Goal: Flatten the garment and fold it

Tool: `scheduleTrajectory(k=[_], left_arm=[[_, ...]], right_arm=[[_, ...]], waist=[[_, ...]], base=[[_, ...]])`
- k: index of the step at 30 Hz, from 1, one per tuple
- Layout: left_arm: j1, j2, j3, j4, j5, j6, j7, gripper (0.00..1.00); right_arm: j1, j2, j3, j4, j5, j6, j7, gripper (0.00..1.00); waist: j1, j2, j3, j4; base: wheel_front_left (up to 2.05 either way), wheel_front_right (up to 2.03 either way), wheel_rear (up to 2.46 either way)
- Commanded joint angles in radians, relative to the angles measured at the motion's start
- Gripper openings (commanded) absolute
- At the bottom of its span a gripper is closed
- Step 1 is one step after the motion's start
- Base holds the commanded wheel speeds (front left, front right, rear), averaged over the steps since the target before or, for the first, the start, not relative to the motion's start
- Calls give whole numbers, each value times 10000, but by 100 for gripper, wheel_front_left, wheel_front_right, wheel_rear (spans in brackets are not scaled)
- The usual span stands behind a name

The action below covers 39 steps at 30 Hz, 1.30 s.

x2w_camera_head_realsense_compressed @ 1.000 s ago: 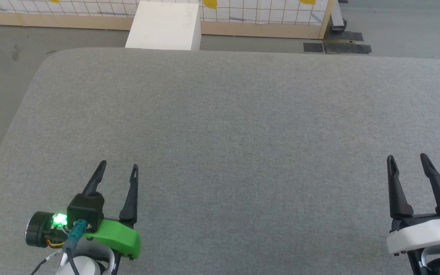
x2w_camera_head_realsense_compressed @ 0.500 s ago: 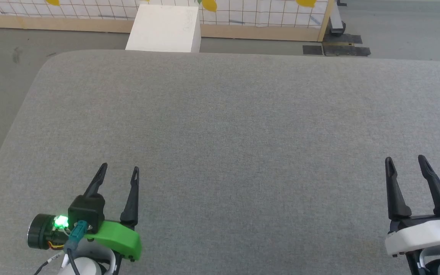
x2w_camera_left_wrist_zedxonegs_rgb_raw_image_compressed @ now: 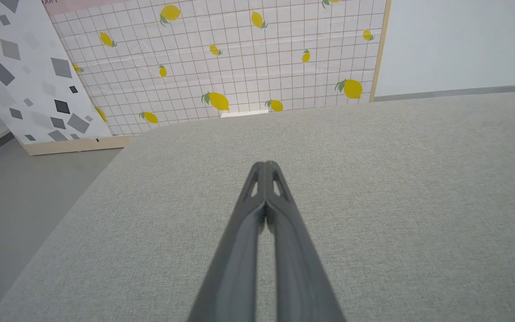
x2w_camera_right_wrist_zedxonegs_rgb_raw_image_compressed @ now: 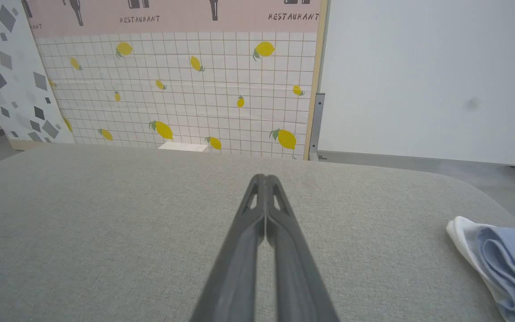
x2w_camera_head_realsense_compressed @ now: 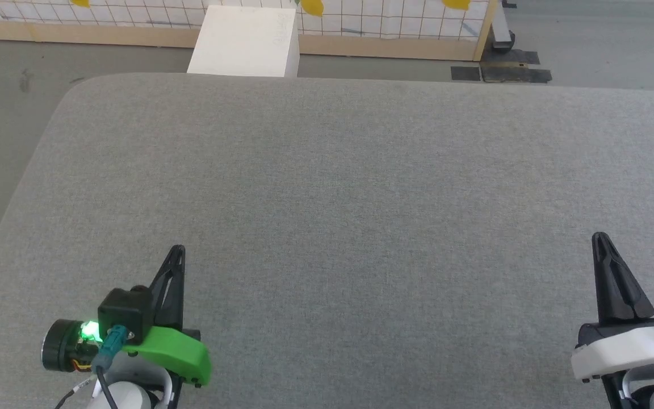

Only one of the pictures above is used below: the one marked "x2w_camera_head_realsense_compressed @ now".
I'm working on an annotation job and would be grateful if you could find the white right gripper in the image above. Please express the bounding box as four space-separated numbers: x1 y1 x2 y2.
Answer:
570 231 654 383

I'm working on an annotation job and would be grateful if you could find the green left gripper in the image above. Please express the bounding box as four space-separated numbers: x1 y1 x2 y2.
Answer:
121 245 213 389

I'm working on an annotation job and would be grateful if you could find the large black floor tape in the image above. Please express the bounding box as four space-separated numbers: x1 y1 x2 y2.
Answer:
480 49 553 85

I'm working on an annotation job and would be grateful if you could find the white box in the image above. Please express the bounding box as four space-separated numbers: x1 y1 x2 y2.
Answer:
186 5 301 78

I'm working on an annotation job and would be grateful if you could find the grey metal stand foot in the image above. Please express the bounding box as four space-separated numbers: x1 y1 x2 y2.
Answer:
490 0 517 53

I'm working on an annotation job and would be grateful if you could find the teal cable connector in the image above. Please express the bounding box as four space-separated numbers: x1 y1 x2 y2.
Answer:
92 325 131 371

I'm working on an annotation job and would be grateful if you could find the thin black cable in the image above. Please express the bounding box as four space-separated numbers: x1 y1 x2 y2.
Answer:
53 364 119 409

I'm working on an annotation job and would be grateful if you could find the wooden frame grid panel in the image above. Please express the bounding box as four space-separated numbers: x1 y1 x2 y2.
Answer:
0 0 501 62

